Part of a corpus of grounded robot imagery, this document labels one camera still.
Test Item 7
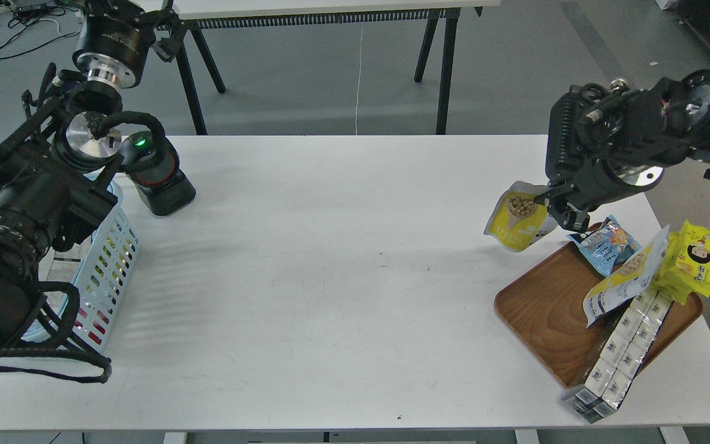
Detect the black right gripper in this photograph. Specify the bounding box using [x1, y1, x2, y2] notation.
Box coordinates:
[534, 78, 688, 231]

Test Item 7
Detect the yellow white snack pouch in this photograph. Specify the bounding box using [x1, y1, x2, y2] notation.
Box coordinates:
[483, 181, 558, 252]
[582, 225, 671, 328]

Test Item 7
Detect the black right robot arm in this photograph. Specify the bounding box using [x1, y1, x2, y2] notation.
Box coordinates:
[534, 68, 710, 231]

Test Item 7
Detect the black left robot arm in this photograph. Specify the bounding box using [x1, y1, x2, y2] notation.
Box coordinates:
[0, 1, 195, 384]

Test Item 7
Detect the blue snack bag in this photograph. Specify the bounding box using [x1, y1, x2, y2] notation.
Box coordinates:
[567, 215, 642, 276]

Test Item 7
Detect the yellow cartoon snack pack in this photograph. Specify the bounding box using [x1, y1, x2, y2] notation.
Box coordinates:
[651, 220, 710, 305]

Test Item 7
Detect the light blue plastic basket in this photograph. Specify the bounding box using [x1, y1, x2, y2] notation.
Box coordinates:
[38, 181, 140, 352]

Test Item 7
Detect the white snack packet in basket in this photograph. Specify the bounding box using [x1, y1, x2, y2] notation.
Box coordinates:
[46, 237, 92, 285]

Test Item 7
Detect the black barcode scanner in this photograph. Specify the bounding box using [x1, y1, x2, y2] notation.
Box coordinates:
[120, 130, 197, 216]

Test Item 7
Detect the white background table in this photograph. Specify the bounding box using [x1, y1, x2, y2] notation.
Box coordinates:
[139, 0, 502, 136]

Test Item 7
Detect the white hanging cable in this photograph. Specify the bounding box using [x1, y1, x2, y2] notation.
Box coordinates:
[355, 23, 365, 136]

